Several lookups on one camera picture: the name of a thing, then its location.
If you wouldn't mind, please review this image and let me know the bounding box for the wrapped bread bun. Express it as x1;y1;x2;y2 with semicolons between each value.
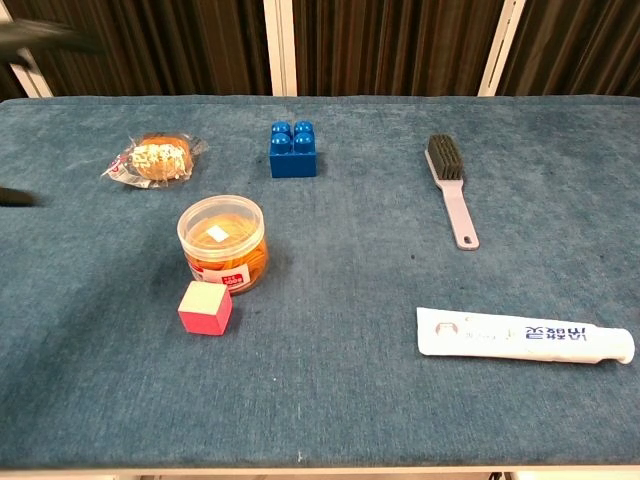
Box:
101;131;209;190

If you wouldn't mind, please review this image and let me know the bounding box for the pink and cream cube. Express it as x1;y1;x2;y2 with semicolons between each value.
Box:
176;280;234;336

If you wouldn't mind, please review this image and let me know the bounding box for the blue building block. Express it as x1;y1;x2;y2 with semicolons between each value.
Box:
269;119;318;179

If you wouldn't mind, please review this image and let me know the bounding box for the white toothpaste tube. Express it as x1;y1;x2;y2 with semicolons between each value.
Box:
415;306;636;366

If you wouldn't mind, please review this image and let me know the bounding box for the clear jar of rubber bands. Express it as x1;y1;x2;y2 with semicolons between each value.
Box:
176;194;270;297

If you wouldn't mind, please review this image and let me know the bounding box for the grey handled brush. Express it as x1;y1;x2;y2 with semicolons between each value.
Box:
424;133;481;252

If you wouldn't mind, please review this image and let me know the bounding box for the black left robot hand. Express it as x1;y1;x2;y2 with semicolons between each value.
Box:
0;18;105;208

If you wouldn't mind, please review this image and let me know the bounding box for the blue table cloth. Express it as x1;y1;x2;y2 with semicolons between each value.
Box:
0;94;640;471

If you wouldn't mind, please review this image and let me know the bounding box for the white frame post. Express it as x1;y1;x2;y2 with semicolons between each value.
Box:
477;0;528;98
262;0;299;98
0;3;54;99

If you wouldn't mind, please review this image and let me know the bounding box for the dark pleated curtain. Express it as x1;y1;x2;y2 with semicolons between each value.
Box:
0;0;640;101

